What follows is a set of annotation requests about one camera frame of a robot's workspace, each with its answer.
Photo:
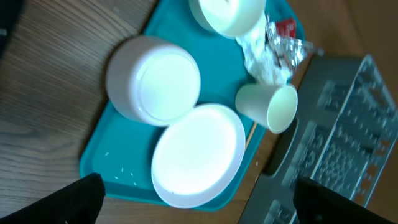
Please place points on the white round plate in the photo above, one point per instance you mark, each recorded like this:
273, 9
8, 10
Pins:
196, 158

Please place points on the white bowl with rice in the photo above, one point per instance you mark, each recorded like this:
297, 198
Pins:
153, 81

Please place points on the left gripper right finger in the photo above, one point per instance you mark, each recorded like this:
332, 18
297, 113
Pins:
316, 204

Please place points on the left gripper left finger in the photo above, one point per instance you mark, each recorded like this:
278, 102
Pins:
79, 202

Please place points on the white bowl with peanuts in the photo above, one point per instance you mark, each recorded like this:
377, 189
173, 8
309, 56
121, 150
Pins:
229, 18

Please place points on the grey plastic dishwasher rack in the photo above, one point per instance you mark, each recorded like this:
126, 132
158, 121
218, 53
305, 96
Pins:
343, 132

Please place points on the wooden chopstick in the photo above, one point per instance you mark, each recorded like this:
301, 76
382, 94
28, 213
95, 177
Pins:
248, 139

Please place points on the white paper cup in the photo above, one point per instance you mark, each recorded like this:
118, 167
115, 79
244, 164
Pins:
271, 106

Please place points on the crumpled silver foil wrapper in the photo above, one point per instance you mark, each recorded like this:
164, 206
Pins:
271, 58

